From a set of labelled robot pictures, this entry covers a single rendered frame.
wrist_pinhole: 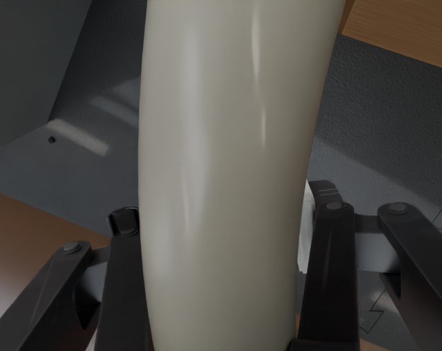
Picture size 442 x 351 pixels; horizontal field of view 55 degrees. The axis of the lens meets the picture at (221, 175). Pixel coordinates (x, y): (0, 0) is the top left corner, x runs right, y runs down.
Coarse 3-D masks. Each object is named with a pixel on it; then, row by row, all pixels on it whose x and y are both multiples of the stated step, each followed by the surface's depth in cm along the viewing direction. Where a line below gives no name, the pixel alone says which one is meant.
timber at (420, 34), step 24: (360, 0) 81; (384, 0) 80; (408, 0) 80; (432, 0) 79; (360, 24) 82; (384, 24) 82; (408, 24) 81; (432, 24) 81; (384, 48) 84; (408, 48) 83; (432, 48) 82
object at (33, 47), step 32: (0, 0) 65; (32, 0) 74; (64, 0) 85; (0, 32) 70; (32, 32) 80; (64, 32) 93; (0, 64) 75; (32, 64) 87; (64, 64) 102; (0, 96) 81; (32, 96) 94; (0, 128) 88; (32, 128) 104
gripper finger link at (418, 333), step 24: (384, 216) 13; (408, 216) 13; (408, 240) 11; (432, 240) 11; (408, 264) 11; (432, 264) 10; (408, 288) 11; (432, 288) 9; (408, 312) 11; (432, 312) 10; (432, 336) 10
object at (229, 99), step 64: (192, 0) 5; (256, 0) 5; (320, 0) 6; (192, 64) 6; (256, 64) 6; (320, 64) 6; (192, 128) 6; (256, 128) 6; (192, 192) 6; (256, 192) 6; (192, 256) 7; (256, 256) 7; (192, 320) 7; (256, 320) 7
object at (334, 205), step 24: (336, 216) 13; (312, 240) 12; (336, 240) 12; (312, 264) 11; (336, 264) 11; (312, 288) 10; (336, 288) 10; (312, 312) 9; (336, 312) 9; (312, 336) 9; (336, 336) 9
